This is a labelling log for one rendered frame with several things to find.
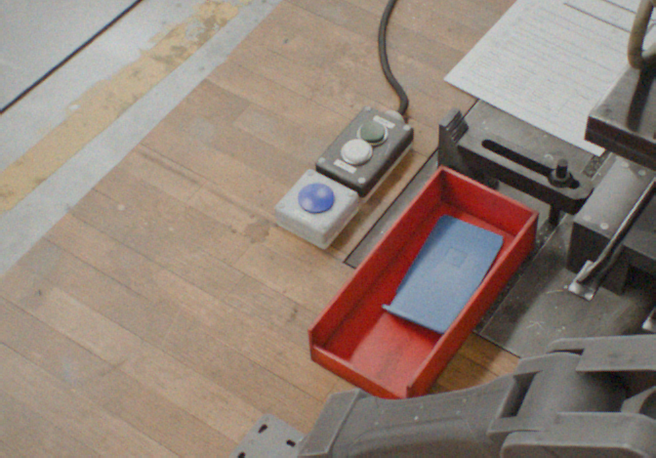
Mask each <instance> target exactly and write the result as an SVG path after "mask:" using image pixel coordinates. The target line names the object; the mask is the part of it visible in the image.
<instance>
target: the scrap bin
mask: <svg viewBox="0 0 656 458"><path fill-rule="evenodd" d="M539 214H540V213H539V211H537V210H535V209H533V208H531V207H529V206H527V205H524V204H522V203H520V202H518V201H516V200H514V199H511V198H509V197H507V196H505V195H503V194H501V193H500V192H498V191H496V190H494V189H492V188H490V187H486V186H484V185H482V184H480V183H478V182H476V181H474V180H472V179H469V178H467V177H465V176H463V175H461V174H459V173H457V172H455V171H453V170H451V169H449V168H447V167H445V166H443V165H440V166H439V167H438V169H437V170H436V171H435V172H434V173H433V175H432V176H431V177H430V179H429V180H428V181H427V182H426V183H425V185H424V186H423V187H422V188H421V190H420V191H419V192H418V193H417V194H416V196H415V197H414V198H413V199H412V201H411V202H410V203H409V204H408V206H407V207H406V208H405V210H404V211H403V213H402V214H401V215H400V216H399V218H398V219H397V220H396V221H395V222H394V224H393V225H392V226H391V227H390V229H389V230H388V231H387V233H386V234H385V235H383V236H382V237H381V239H380V240H379V241H378V242H377V244H376V245H375V246H374V247H373V248H372V250H371V251H370V252H369V253H368V255H367V256H366V257H365V258H364V259H363V261H362V262H361V263H360V264H359V266H358V267H357V268H356V269H355V271H354V272H353V273H352V274H351V275H350V277H349V278H348V280H347V282H346V283H345V284H344V285H343V286H342V288H341V289H340V290H339V291H338V293H337V294H336V295H335V296H334V298H333V299H332V300H331V301H330V302H329V304H328V305H327V306H326V307H325V309H324V310H323V311H322V312H321V313H320V315H319V316H318V317H317V318H316V319H315V320H314V321H313V322H312V323H311V325H310V326H309V327H308V328H307V335H308V345H309V355H310V360H312V361H313V362H315V363H318V364H320V365H321V366H323V367H325V368H326V369H328V370H330V371H332V372H333V373H335V374H337V375H338V376H340V377H342V378H344V379H345V380H347V381H349V382H350V383H351V384H352V385H354V386H356V387H357V388H359V389H360V390H362V391H363V392H365V393H367V394H369V395H371V396H378V397H379V398H382V399H406V398H413V397H419V396H426V395H427V394H428V393H429V391H430V390H431V388H432V387H433V385H434V384H435V383H436V381H437V380H438V378H439V377H440V376H441V374H442V372H443V370H444V369H445V368H446V366H447V365H448V364H449V362H450V361H451V359H452V358H453V357H454V355H455V354H456V353H457V351H458V350H459V348H460V347H461V346H462V345H463V344H464V343H465V341H466V340H467V338H468V337H469V336H470V334H471V333H472V331H473V330H474V328H475V327H476V325H477V324H478V322H479V320H480V319H481V318H483V316H484V315H485V314H486V312H487V311H488V309H489V308H490V307H491V305H492V304H493V303H494V301H495V300H496V298H497V297H498V296H499V294H500V293H501V291H502V290H503V289H504V287H505V286H506V285H507V283H508V282H509V280H510V279H511V278H512V276H513V275H514V273H515V272H516V270H517V269H518V268H519V266H520V264H521V263H522V261H523V260H524V258H526V257H527V256H528V254H529V253H530V251H531V250H532V249H533V247H534V246H535V240H536V234H537V227H538V221H539ZM444 215H447V216H450V217H452V218H455V219H458V220H460V221H463V222H465V223H468V224H471V225H473V226H476V227H478V228H481V229H485V230H488V231H491V232H494V233H497V234H499V235H501V236H503V237H504V238H503V240H504V243H503V245H502V247H501V249H500V251H499V253H498V254H497V256H496V258H495V260H494V262H493V264H492V265H491V267H490V270H489V272H488V273H487V274H486V275H485V276H484V278H483V280H482V282H481V284H480V285H479V287H478V288H477V289H476V291H475V292H474V293H473V295H472V296H471V298H470V299H469V300H468V302H467V303H466V305H465V306H464V307H463V309H462V310H461V311H460V313H459V314H458V315H457V317H456V318H455V319H454V321H453V322H452V323H451V325H450V326H449V329H448V330H447V331H446V333H445V334H444V335H441V334H438V333H436V332H432V331H431V330H430V329H428V328H426V327H424V326H421V325H419V324H417V323H414V322H412V321H409V320H407V319H405V318H402V317H400V316H397V315H395V314H393V313H390V312H388V310H387V309H384V308H382V306H383V304H385V305H387V306H390V305H391V303H392V301H393V300H394V298H395V296H396V295H397V294H396V290H397V288H398V287H399V285H400V283H401V282H402V280H403V278H404V276H405V274H406V273H407V271H408V270H409V268H410V266H411V265H412V263H413V261H414V260H415V258H416V256H417V255H418V253H419V251H420V250H421V248H422V246H423V244H424V243H425V241H426V239H427V238H428V236H429V234H430V233H431V230H432V229H433V227H434V225H435V224H436V222H437V220H438V218H439V217H441V218H442V216H444Z"/></svg>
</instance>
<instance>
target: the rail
mask: <svg viewBox="0 0 656 458"><path fill-rule="evenodd" d="M655 188H656V176H655V179H654V180H653V182H652V183H650V185H649V186H648V188H647V189H646V191H645V192H644V194H643V195H642V196H641V198H640V199H639V201H638V202H637V204H636V205H635V207H634V209H633V210H631V212H630V213H629V215H628V217H627V218H626V220H625V221H624V223H623V224H622V225H621V226H620V228H619V229H618V230H617V232H616V233H615V235H614V236H613V238H612V239H611V241H610V242H608V244H607V245H606V247H605V248H604V249H603V251H602V252H601V254H600V255H599V258H598V259H597V262H599V263H600V266H602V264H603V263H604V261H605V260H606V258H607V257H609V254H610V253H611V252H612V250H613V249H614V247H615V246H616V244H617V243H618V241H619V240H620V238H621V237H622V235H623V234H624V232H625V231H626V229H627V228H628V227H629V225H630V224H631V223H632V222H633V221H634V219H635V218H636V216H637V213H638V212H639V210H640V209H641V207H642V206H643V204H644V203H645V202H646V200H647V199H648V197H649V196H650V194H652V193H653V191H654V190H655Z"/></svg>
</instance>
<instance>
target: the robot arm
mask: <svg viewBox="0 0 656 458"><path fill-rule="evenodd" d="M654 387H656V335H637V336H618V337H599V338H588V337H580V338H563V339H557V340H554V341H552V342H551V343H549V345H548V346H547V349H546V352H545V354H544V355H539V356H533V357H528V358H524V359H521V360H520V361H519V363H518V365H517V367H516V369H515V372H514V373H509V374H504V375H502V376H499V377H497V378H496V379H494V380H492V381H491V382H489V383H486V384H483V385H480V386H477V387H473V388H469V389H464V390H459V391H455V392H449V393H443V394H437V395H431V396H419V397H413V398H406V399H382V398H379V397H378V396H371V395H369V394H367V393H364V392H363V391H362V390H360V389H356V390H351V391H345V392H340V393H335V394H332V395H330V397H329V399H328V400H327V402H326V404H325V406H324V407H323V409H322V411H321V413H320V415H318V416H317V418H316V421H315V423H314V425H313V426H312V428H311V430H310V432H309V433H307V434H306V435H304V434H302V433H301V432H299V431H297V430H296V429H294V428H292V427H291V426H289V425H288V424H286V423H284V422H283V421H281V420H279V419H278V417H277V418H276V416H274V415H273V414H264V415H262V417H260V419H259V420H258V421H257V422H256V423H255V425H254V426H253V427H252V428H251V430H250V431H249V432H248V433H247V435H246V436H245V437H244V438H243V439H242V440H241V441H240V442H239V445H238V446H237V447H236V448H235V450H234V451H233V452H231V453H230V455H229V456H228V457H227V458H242V457H244V458H656V391H655V392H653V393H652V394H649V395H648V396H647V397H646V399H645V400H644V401H643V403H642V404H641V406H640V409H639V411H638V413H634V412H620V410H621V407H622V405H623V402H624V401H625V400H627V399H629V398H632V397H634V396H637V395H639V394H641V393H643V392H645V391H647V390H649V389H651V388H654ZM262 430H265V431H264V432H263V433H262V434H261V432H262ZM289 444H292V445H294V447H291V446H290V445H289Z"/></svg>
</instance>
